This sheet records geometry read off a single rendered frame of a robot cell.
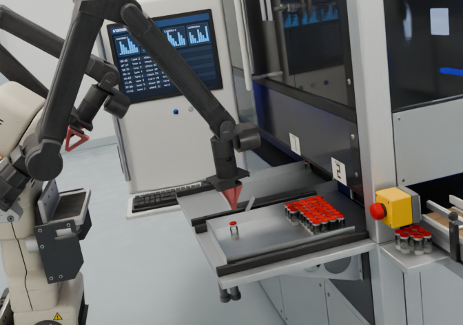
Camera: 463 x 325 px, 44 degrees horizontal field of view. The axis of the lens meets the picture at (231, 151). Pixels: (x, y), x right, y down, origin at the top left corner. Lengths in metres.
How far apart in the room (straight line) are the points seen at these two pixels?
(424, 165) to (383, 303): 0.37
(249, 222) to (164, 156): 0.72
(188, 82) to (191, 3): 0.91
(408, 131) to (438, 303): 0.49
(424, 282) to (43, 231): 0.98
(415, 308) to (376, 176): 0.39
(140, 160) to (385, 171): 1.16
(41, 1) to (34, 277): 5.37
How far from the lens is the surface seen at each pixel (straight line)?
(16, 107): 1.46
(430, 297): 1.62
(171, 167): 2.30
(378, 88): 1.36
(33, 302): 1.61
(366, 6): 1.33
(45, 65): 6.78
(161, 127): 2.26
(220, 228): 1.65
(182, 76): 1.33
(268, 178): 2.01
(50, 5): 6.75
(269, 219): 1.66
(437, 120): 1.45
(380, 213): 1.35
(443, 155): 1.49
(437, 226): 1.43
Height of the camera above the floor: 1.53
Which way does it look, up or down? 16 degrees down
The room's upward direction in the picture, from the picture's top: 9 degrees counter-clockwise
